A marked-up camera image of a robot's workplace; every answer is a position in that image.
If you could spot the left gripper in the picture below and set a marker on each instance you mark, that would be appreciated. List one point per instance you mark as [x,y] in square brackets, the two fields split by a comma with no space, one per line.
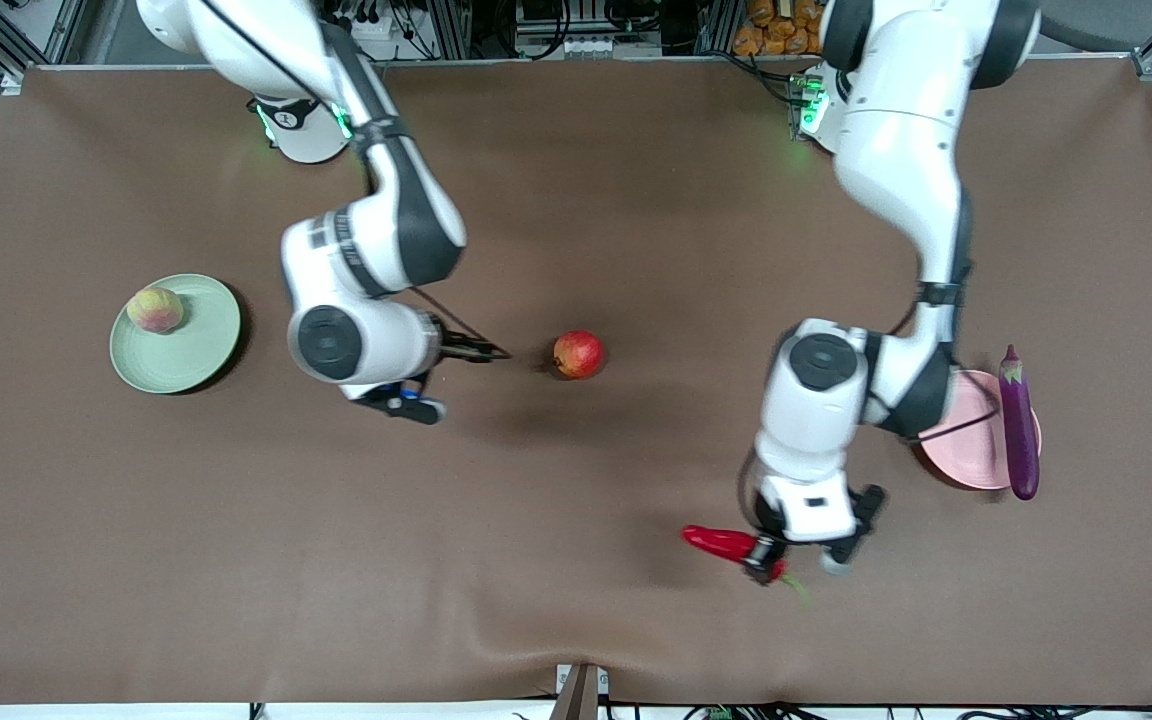
[765,549]

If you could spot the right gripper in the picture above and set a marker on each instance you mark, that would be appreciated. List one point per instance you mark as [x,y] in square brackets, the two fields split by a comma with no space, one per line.
[460,345]

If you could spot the red chili pepper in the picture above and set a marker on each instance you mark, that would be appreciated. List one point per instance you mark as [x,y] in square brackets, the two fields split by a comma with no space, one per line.
[721,541]

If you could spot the purple eggplant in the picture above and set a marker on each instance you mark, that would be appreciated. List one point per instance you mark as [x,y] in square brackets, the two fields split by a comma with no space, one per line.
[1019,430]

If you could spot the peach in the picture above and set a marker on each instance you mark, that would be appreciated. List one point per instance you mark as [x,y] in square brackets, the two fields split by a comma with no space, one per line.
[155,310]

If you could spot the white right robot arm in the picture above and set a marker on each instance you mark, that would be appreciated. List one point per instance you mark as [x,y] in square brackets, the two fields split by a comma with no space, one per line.
[396,230]

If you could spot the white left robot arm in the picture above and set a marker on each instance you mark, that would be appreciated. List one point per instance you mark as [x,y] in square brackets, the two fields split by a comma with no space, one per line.
[896,150]

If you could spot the pink round plate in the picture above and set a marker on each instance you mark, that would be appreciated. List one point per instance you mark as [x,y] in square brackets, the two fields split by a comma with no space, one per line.
[981,455]

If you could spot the pale green round plate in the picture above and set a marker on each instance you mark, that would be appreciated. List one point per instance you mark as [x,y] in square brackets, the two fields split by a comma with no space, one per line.
[191,350]

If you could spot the brown table cloth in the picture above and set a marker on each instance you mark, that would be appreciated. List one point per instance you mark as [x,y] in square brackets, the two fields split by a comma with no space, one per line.
[236,550]

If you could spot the white terminal block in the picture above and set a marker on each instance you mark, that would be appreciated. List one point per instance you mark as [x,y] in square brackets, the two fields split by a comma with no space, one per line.
[594,46]

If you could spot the white power strip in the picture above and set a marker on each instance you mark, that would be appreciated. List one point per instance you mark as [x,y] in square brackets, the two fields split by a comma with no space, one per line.
[376,22]

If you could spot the bag of orange snacks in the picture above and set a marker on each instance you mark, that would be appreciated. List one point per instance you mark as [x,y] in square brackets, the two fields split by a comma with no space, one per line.
[776,28]

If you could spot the grey rounded object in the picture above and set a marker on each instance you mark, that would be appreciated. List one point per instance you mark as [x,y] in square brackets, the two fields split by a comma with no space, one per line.
[1096,20]

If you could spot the metal table edge bracket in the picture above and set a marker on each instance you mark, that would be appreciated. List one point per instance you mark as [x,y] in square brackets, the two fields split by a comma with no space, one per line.
[581,692]

